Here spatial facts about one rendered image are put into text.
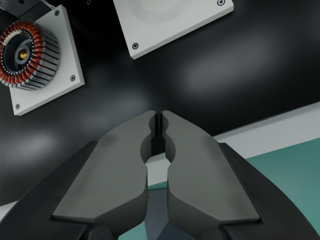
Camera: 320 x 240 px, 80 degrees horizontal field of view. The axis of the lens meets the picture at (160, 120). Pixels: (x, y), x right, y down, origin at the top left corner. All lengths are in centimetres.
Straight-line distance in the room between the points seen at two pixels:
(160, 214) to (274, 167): 61
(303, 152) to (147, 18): 92
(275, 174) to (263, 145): 78
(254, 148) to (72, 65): 30
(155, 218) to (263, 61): 100
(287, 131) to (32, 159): 40
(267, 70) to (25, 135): 40
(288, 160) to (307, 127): 78
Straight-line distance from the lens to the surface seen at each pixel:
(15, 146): 44
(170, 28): 29
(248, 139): 28
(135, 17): 32
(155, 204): 113
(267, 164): 105
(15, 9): 50
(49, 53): 36
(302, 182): 109
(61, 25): 40
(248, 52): 28
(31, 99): 40
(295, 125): 29
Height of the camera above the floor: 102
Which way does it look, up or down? 71 degrees down
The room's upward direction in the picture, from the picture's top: 74 degrees counter-clockwise
